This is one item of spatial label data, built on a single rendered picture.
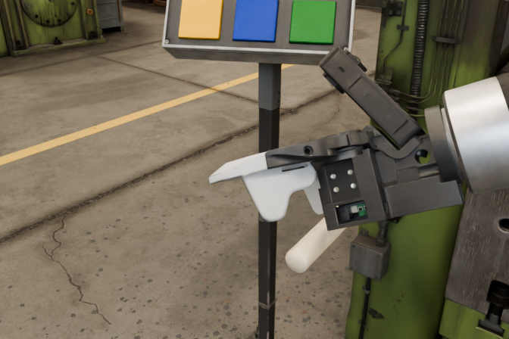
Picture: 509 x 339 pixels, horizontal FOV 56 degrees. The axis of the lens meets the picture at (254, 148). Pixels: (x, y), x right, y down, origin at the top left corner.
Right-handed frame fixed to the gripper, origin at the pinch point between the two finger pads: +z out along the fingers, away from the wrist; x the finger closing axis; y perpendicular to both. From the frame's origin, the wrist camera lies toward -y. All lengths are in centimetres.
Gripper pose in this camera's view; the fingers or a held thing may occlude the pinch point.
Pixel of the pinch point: (245, 175)
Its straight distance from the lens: 50.0
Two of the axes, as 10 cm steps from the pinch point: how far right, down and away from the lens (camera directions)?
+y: 2.0, 9.6, -1.8
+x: 4.5, 0.7, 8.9
